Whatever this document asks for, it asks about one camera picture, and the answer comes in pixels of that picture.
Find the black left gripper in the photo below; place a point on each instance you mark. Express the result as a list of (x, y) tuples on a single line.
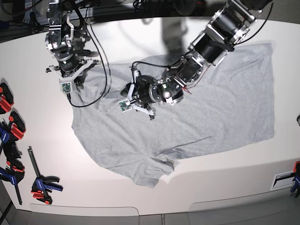
[(141, 93)]

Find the grey T-shirt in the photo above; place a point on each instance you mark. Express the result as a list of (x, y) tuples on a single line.
[(231, 107)]

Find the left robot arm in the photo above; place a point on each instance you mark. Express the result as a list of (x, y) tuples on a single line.
[(226, 29)]

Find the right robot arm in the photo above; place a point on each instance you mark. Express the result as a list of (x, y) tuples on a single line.
[(66, 32)]

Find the red black clamp top left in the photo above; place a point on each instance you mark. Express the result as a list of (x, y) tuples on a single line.
[(6, 98)]

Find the blue red clamp middle left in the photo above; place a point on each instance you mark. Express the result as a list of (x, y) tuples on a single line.
[(13, 131)]

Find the blue red clamp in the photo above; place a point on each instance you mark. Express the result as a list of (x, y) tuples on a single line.
[(15, 171), (13, 131)]

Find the blue bar clamp lying flat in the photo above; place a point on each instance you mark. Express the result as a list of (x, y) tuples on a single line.
[(43, 185)]

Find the blue red clamp lower left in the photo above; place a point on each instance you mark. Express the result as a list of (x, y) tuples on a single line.
[(15, 171)]

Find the dark object at right edge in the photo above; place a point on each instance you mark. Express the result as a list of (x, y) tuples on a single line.
[(298, 120)]

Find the white label sticker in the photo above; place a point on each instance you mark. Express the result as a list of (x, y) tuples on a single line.
[(282, 180)]

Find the blue clamp at right edge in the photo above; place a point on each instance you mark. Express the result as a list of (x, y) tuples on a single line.
[(296, 187)]

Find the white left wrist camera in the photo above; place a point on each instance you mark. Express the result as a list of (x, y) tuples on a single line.
[(125, 105)]

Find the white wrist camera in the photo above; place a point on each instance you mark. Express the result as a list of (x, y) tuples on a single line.
[(67, 87), (125, 105)]

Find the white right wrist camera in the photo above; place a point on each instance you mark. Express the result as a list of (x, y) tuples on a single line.
[(67, 87)]

